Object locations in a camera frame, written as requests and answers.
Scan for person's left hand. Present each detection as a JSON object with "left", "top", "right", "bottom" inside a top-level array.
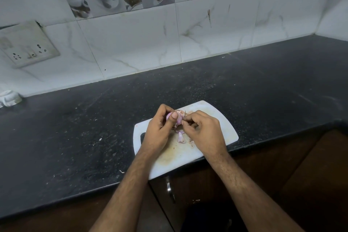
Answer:
[{"left": 137, "top": 104, "right": 180, "bottom": 159}]

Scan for metal cabinet door handle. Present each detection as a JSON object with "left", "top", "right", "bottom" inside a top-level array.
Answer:
[{"left": 166, "top": 176, "right": 176, "bottom": 204}]

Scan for person's dark trousers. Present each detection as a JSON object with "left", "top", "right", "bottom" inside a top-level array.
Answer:
[{"left": 180, "top": 200, "right": 250, "bottom": 232}]

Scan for white scalloped ceramic cup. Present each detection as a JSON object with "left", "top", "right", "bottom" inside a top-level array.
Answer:
[{"left": 0, "top": 90, "right": 23, "bottom": 108}]

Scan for white wall socket plate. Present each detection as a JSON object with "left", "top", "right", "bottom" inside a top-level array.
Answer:
[{"left": 0, "top": 20, "right": 61, "bottom": 69}]

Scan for person's right hand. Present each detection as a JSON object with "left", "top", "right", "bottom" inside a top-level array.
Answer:
[{"left": 181, "top": 110, "right": 229, "bottom": 165}]

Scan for white plastic cutting board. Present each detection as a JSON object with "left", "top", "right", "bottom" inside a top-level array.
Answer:
[{"left": 133, "top": 100, "right": 240, "bottom": 181}]

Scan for onion peel scraps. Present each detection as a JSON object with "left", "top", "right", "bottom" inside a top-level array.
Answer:
[{"left": 175, "top": 130, "right": 195, "bottom": 148}]

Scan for small pink onion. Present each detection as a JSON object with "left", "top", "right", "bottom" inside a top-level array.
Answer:
[{"left": 166, "top": 111, "right": 187, "bottom": 129}]

